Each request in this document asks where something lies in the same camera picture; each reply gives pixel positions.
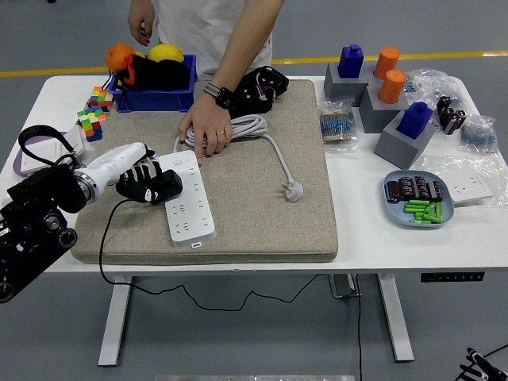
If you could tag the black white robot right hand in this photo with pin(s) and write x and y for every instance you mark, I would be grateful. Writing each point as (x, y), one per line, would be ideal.
(482, 359)

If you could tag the person's right hand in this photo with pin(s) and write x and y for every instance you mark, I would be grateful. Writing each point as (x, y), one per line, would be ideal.
(141, 21)

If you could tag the person's left hand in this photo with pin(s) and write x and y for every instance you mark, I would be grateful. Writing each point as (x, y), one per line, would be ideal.
(210, 127)

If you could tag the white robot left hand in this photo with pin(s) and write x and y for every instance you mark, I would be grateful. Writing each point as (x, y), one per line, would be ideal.
(117, 160)

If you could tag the black plug adapter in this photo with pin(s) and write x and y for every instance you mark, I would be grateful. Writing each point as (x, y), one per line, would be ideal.
(172, 184)

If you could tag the white power strip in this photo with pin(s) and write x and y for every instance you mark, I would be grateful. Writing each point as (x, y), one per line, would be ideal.
(192, 222)

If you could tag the person's left forearm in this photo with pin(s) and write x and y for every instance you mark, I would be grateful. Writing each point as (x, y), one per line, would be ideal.
(246, 43)

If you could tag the black wristwatch grey band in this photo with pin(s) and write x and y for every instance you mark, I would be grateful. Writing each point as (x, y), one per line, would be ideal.
(224, 97)

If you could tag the yellow lemon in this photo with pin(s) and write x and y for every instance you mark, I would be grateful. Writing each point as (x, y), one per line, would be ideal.
(164, 51)

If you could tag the orange fruit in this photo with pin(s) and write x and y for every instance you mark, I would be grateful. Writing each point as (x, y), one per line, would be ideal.
(118, 55)

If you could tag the twisted colourful puzzle cube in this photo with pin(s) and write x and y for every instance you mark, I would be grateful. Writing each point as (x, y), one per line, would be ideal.
(90, 119)

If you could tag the black pouch with red trim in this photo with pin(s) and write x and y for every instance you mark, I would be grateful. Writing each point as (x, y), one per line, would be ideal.
(139, 73)

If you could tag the blue plastic bin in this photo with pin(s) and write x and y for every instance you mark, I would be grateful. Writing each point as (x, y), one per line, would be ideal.
(158, 101)

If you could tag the plain black cloth pouch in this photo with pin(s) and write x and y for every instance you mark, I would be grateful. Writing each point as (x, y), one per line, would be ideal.
(172, 75)

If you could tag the small colourful puzzle cube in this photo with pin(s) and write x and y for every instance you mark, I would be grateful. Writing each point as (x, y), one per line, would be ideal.
(100, 97)

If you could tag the black table control panel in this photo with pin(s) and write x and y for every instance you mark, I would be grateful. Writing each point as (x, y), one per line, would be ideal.
(452, 277)

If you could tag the white table leg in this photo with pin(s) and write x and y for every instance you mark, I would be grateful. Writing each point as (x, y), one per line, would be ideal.
(393, 313)
(115, 317)

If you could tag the beige fabric mat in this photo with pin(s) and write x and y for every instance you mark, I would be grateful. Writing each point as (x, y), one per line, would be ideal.
(246, 222)

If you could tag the clear bag of resistors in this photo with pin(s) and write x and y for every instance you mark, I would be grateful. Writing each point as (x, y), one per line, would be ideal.
(337, 125)

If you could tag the grey block holder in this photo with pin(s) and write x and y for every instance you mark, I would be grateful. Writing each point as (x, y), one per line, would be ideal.
(375, 117)
(397, 151)
(341, 89)

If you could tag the green battery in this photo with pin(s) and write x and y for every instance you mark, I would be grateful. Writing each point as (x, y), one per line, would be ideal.
(430, 208)
(418, 216)
(414, 206)
(439, 210)
(421, 222)
(414, 210)
(418, 202)
(433, 218)

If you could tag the blue square peg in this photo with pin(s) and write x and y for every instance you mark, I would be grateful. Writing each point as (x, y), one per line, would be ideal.
(414, 121)
(350, 61)

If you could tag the blue-grey plate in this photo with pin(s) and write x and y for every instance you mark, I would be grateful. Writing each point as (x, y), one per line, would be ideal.
(393, 214)

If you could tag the dark brown capacitor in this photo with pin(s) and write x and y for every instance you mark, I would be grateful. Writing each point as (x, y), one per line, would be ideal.
(393, 191)
(406, 186)
(436, 191)
(422, 186)

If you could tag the orange cylinder peg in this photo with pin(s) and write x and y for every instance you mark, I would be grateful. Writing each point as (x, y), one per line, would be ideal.
(392, 87)
(386, 63)

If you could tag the large clear plastic bag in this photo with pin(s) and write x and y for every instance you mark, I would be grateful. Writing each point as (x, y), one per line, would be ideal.
(440, 164)

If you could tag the clear bag of blue parts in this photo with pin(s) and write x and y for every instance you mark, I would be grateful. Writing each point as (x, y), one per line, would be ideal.
(428, 85)
(478, 137)

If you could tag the bag of black capacitors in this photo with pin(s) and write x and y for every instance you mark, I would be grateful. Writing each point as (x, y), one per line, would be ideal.
(450, 117)

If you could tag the white wall switch panel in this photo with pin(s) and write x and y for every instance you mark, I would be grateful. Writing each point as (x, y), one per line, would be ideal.
(43, 148)
(78, 139)

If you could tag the metal bracket under table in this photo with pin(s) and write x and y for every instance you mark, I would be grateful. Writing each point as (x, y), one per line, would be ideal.
(341, 285)

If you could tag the white wall socket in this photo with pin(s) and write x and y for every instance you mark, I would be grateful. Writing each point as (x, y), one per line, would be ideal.
(468, 190)

